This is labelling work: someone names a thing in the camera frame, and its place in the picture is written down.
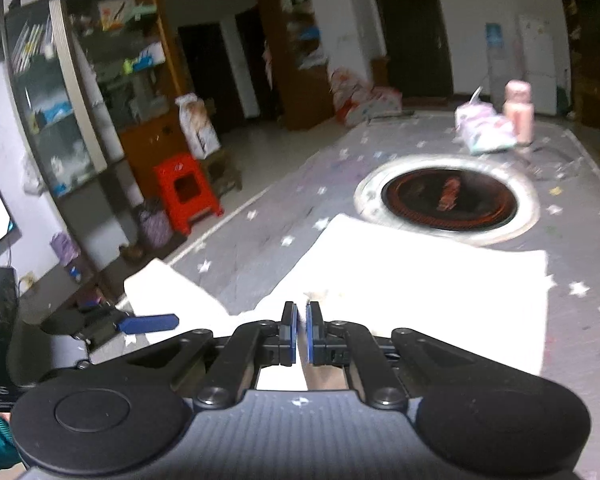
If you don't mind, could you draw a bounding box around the small wooden stool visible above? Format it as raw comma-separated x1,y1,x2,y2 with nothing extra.
200,151,244,197

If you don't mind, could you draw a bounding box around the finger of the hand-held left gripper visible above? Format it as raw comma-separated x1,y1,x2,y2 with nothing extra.
82,313,181,348
40,307,131,336

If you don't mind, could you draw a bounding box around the grey star-printed tablecloth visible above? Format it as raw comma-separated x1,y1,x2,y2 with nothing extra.
165,114,600,480

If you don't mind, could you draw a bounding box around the grey-framed glass bookcase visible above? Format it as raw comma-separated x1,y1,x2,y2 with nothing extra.
0,0,112,202

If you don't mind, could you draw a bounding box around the pastel printed plastic bag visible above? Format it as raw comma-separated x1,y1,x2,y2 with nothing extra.
454,87,519,155

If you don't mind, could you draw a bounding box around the pink bottle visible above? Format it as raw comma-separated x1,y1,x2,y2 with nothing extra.
502,80,535,146

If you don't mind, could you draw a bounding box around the small purple plastic bag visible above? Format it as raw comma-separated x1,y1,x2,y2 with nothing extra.
50,232,82,267

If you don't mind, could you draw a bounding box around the water dispenser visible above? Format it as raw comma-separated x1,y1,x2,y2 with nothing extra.
485,22,521,107

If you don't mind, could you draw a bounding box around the purple patterned bag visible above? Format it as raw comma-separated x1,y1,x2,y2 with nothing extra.
137,204,174,251

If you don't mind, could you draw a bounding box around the dark wooden cabinet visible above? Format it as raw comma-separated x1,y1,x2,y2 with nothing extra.
559,0,600,182

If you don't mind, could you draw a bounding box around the wooden open shelf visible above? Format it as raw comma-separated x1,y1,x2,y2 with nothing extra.
261,0,337,131

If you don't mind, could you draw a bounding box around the red plastic stool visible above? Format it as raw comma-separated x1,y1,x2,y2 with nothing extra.
152,152,226,236

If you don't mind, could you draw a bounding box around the pile of printed sacks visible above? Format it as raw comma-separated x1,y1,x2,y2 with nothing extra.
327,66,406,129

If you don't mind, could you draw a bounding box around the printed white sack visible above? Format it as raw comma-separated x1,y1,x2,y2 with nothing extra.
175,94,222,159

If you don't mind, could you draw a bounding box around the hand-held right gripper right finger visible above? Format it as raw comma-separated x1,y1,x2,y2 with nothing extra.
305,301,481,411

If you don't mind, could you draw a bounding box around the round table heater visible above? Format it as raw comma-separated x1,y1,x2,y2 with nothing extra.
354,155,541,247

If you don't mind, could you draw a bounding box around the white garment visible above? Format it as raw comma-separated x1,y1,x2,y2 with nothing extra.
124,214,551,392

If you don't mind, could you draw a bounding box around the wooden glass-door cabinet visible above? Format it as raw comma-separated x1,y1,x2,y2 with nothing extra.
60,0,203,188

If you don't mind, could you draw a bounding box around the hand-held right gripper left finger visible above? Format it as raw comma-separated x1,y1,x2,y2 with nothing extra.
125,301,300,411

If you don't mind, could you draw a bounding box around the white refrigerator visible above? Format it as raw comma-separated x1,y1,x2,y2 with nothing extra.
517,14,561,117

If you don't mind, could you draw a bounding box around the dark wooden door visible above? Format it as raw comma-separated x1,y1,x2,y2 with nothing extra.
372,0,454,101

